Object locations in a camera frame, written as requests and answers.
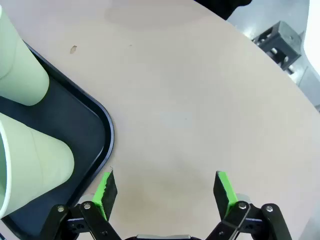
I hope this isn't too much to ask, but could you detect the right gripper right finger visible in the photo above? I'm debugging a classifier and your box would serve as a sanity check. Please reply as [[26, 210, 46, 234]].
[[204, 170, 293, 240]]

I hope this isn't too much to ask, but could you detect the black plastic step stool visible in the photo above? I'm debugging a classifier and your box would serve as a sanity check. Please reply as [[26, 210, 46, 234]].
[[251, 20, 306, 75]]

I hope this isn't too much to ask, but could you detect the large white table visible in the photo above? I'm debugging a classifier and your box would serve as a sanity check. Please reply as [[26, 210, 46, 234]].
[[302, 0, 320, 76]]

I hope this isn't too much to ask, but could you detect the person in black cardigan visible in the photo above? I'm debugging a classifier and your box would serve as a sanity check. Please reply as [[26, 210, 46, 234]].
[[193, 0, 252, 21]]

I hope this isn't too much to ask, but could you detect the black plastic serving tray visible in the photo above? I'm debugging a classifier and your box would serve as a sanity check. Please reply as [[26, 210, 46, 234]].
[[0, 41, 115, 240]]

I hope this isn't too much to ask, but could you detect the pale green plastic cup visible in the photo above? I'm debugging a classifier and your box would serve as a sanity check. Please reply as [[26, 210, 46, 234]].
[[0, 112, 75, 218], [0, 4, 50, 107]]

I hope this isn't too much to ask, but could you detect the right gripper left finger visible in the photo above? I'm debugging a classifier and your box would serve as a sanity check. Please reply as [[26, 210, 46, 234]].
[[46, 166, 123, 240]]

